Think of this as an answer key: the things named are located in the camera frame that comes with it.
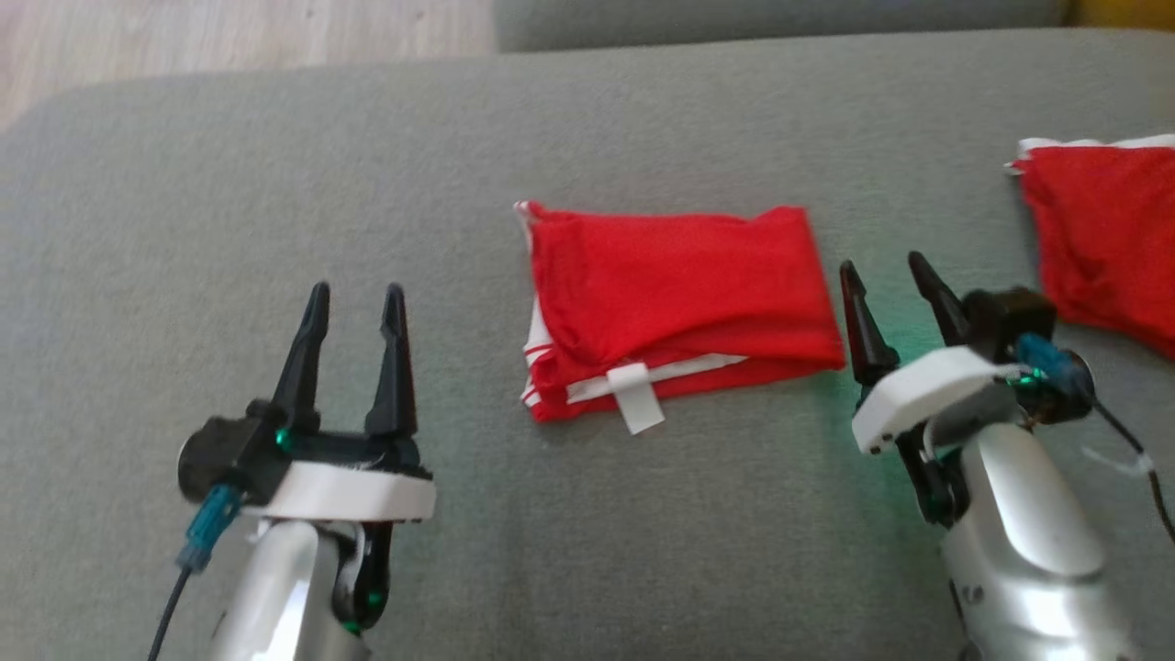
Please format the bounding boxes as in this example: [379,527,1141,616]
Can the red basketball jersey white sleeves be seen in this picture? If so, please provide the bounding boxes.
[514,200,847,436]

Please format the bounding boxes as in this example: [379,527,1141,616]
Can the left black cable teal plug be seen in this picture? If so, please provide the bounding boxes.
[150,485,242,661]

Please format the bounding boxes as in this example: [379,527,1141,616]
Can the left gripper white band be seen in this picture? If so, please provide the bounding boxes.
[248,282,437,634]

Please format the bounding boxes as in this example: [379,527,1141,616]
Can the red shorts white stripe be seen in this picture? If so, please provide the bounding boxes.
[1005,136,1175,359]

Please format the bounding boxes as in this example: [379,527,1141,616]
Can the wide yellow sofa back cushion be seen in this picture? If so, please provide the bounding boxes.
[1069,0,1175,30]

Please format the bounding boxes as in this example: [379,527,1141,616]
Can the large grey sofa ottoman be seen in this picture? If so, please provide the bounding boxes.
[0,28,1175,661]

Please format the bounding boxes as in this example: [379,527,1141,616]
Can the grey sofa seat cushion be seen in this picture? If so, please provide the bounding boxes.
[494,0,1075,53]

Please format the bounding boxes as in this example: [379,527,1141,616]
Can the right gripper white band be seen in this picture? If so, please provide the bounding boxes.
[839,252,1022,529]

